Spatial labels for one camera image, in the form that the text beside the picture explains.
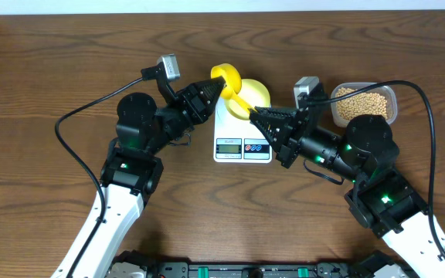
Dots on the white kitchen scale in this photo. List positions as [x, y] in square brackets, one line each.
[238, 141]

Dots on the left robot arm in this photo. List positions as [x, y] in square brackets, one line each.
[132, 169]

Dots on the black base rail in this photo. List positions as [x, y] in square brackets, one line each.
[130, 264]

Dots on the clear plastic container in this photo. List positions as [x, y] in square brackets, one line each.
[385, 91]

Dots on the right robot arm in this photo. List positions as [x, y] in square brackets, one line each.
[381, 198]

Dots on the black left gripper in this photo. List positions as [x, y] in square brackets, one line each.
[186, 103]

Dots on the yellow measuring scoop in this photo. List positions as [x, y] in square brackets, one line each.
[233, 84]

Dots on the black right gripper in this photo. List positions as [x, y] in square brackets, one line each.
[287, 133]

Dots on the soybeans in container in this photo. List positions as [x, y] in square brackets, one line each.
[364, 103]

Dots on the yellow bowl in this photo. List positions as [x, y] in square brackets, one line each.
[254, 93]

